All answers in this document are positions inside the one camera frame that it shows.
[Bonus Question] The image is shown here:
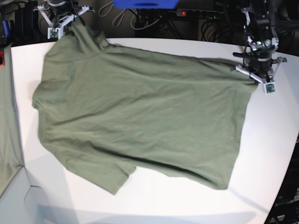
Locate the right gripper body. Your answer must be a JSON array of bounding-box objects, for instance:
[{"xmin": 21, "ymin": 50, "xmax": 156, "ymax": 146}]
[{"xmin": 34, "ymin": 0, "xmax": 95, "ymax": 28}]

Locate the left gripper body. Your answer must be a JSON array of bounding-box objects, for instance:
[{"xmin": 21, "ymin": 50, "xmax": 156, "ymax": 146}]
[{"xmin": 233, "ymin": 51, "xmax": 287, "ymax": 84}]

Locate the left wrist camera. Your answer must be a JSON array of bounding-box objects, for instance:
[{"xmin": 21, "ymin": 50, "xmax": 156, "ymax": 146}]
[{"xmin": 263, "ymin": 82, "xmax": 276, "ymax": 95}]

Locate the blue box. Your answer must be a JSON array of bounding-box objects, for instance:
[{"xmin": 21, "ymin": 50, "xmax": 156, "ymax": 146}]
[{"xmin": 113, "ymin": 0, "xmax": 179, "ymax": 9}]

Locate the white power strip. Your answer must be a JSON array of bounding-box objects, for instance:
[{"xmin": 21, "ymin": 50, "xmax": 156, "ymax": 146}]
[{"xmin": 176, "ymin": 9, "xmax": 222, "ymax": 19}]

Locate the green cloth at left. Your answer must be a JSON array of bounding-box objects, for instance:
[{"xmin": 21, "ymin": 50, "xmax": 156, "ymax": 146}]
[{"xmin": 0, "ymin": 45, "xmax": 24, "ymax": 195}]

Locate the green t-shirt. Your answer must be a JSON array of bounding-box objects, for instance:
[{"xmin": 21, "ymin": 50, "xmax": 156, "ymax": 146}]
[{"xmin": 32, "ymin": 23, "xmax": 257, "ymax": 194}]

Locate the red device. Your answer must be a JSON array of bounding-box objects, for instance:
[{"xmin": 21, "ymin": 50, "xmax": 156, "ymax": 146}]
[{"xmin": 0, "ymin": 50, "xmax": 5, "ymax": 67}]

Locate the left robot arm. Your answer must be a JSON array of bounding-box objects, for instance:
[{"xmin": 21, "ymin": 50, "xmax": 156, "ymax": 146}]
[{"xmin": 233, "ymin": 0, "xmax": 287, "ymax": 87}]

